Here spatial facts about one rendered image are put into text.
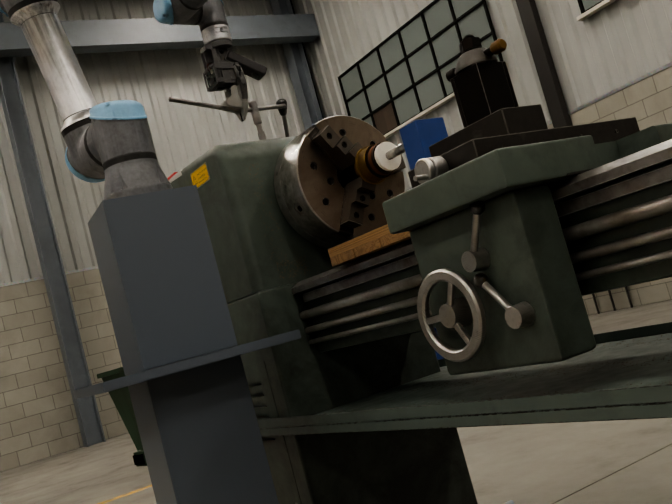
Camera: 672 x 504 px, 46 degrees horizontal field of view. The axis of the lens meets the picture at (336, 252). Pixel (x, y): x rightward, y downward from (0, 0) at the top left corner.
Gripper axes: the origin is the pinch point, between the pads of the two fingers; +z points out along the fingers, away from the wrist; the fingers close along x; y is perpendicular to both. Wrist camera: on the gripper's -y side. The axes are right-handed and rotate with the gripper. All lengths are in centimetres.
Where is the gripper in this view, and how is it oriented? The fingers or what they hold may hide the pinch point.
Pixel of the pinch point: (244, 116)
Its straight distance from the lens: 216.5
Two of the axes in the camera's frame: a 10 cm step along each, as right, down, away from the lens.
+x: 5.1, -2.1, -8.3
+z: 2.6, 9.6, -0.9
